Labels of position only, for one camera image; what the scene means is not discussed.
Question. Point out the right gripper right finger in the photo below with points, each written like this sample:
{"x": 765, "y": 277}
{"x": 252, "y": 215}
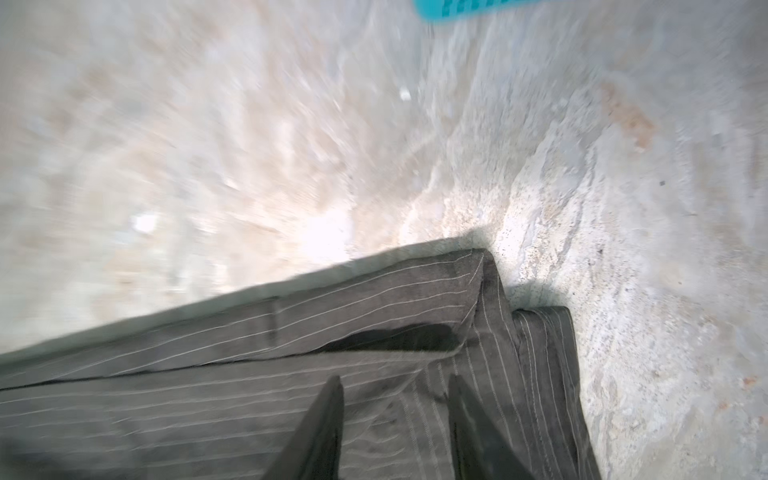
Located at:
{"x": 478, "y": 450}

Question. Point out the teal plastic basket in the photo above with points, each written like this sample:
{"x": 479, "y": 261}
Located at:
{"x": 442, "y": 11}

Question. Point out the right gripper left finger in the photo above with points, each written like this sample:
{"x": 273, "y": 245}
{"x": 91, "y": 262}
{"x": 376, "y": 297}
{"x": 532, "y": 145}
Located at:
{"x": 314, "y": 449}

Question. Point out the dark grey pinstripe shirt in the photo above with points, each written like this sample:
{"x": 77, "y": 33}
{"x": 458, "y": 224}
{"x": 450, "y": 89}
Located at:
{"x": 218, "y": 396}

